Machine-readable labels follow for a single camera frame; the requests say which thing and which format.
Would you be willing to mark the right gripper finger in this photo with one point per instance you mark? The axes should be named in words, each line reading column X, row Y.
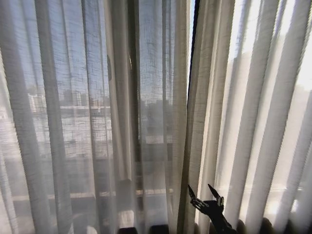
column 192, row 192
column 215, row 192

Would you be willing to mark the sheer white curtain panel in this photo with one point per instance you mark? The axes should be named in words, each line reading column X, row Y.
column 256, row 109
column 73, row 97

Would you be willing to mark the dark window frame post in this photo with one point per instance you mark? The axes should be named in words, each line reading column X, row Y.
column 134, row 97

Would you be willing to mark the dark rounded furniture top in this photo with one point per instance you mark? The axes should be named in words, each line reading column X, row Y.
column 128, row 230
column 159, row 229

